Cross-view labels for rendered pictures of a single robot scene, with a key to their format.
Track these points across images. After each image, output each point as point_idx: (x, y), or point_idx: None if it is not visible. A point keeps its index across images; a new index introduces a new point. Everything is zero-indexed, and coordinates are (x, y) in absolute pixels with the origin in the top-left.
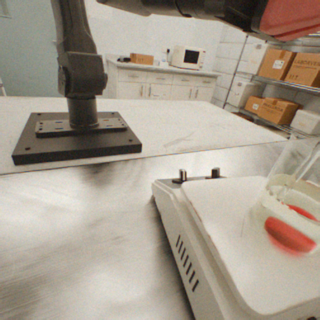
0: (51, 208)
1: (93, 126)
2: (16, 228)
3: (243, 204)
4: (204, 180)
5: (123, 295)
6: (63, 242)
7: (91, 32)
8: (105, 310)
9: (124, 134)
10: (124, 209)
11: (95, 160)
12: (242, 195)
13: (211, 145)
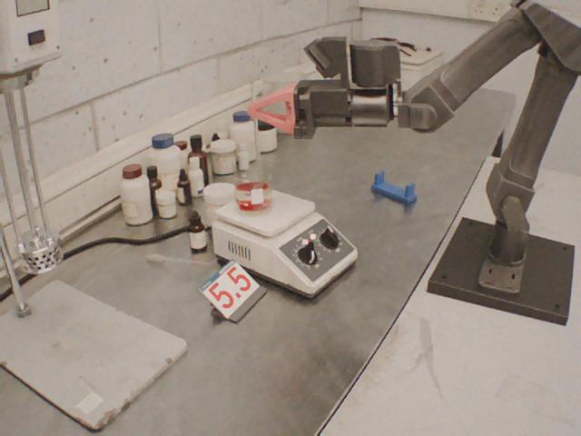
0: (392, 226)
1: (487, 253)
2: (388, 215)
3: (276, 208)
4: (305, 210)
5: None
6: (360, 222)
7: (516, 156)
8: None
9: (466, 280)
10: (356, 246)
11: (436, 258)
12: (279, 213)
13: (374, 375)
